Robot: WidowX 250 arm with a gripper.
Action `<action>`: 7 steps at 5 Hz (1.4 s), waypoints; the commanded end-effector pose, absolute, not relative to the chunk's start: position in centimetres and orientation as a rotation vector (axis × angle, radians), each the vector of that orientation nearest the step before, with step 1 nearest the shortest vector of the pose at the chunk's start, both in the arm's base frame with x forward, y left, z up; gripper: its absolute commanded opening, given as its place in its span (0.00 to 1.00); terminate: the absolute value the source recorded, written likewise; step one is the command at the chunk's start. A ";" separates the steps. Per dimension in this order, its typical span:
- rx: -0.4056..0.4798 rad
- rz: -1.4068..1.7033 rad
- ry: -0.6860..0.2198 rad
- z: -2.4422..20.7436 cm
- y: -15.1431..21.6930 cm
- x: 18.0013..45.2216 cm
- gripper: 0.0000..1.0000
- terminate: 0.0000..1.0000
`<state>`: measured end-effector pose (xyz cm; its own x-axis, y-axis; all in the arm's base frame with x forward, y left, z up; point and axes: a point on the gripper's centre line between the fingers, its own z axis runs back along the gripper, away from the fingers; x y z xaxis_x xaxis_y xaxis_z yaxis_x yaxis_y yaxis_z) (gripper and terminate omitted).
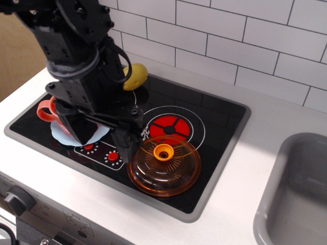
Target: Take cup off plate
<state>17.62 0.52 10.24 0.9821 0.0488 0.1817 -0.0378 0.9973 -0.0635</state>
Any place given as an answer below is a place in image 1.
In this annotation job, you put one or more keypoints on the light blue scalloped plate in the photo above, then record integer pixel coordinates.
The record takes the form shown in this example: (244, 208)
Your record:
(69, 140)

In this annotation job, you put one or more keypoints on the right red stove knob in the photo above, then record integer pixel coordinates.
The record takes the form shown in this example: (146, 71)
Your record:
(113, 156)

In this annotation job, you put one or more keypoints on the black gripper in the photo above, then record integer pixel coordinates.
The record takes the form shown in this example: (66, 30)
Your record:
(91, 93)

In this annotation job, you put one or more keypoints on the yellow potato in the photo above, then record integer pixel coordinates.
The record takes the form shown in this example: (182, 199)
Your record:
(137, 78)

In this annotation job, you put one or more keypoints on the red plastic cup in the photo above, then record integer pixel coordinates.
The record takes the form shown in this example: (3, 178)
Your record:
(46, 111)

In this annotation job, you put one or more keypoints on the black toy stove top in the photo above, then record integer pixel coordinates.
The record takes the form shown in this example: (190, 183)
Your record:
(211, 124)

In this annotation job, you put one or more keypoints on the left red stove knob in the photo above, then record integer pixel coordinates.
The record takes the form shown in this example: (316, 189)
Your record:
(89, 147)

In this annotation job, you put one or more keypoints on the grey oven knob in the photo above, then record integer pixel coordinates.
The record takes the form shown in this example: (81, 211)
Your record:
(19, 201)

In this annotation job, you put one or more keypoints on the red stove knob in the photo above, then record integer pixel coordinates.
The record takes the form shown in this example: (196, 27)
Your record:
(113, 156)
(89, 147)

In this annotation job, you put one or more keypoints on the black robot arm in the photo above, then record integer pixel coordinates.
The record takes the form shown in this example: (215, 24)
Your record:
(66, 31)

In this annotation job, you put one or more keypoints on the grey sink basin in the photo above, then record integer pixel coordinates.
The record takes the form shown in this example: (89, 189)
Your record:
(292, 209)

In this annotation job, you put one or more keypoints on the orange transparent pot lid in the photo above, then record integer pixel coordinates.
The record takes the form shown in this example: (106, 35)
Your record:
(165, 166)

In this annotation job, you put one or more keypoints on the wooden side panel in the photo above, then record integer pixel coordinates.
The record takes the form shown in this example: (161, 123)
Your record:
(21, 55)

